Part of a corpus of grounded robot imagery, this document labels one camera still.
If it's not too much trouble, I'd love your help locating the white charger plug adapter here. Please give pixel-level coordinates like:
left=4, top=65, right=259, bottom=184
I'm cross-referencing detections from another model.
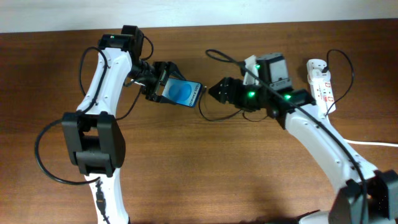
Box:
left=307, top=58, right=331, bottom=85

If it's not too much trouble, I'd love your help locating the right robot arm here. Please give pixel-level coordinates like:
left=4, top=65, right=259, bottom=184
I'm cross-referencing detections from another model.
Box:
left=208, top=52, right=397, bottom=223

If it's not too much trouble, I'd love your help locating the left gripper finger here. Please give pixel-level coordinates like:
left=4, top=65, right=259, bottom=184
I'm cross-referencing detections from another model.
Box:
left=154, top=93, right=176, bottom=105
left=161, top=62, right=185, bottom=80

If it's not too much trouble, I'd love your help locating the white power strip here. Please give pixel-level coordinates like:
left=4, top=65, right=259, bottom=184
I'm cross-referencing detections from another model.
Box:
left=306, top=58, right=337, bottom=114

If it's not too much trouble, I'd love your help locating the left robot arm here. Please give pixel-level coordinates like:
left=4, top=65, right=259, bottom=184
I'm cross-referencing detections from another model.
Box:
left=62, top=25, right=185, bottom=223

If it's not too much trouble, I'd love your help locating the black USB charging cable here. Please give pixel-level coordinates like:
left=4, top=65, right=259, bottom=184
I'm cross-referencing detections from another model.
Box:
left=197, top=49, right=355, bottom=123

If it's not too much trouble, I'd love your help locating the blue screen Galaxy smartphone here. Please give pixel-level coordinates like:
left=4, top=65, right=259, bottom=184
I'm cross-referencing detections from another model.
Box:
left=162, top=78, right=203, bottom=108

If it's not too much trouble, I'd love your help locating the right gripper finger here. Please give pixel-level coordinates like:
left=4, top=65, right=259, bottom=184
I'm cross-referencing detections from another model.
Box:
left=209, top=77, right=233, bottom=92
left=208, top=85, right=231, bottom=104

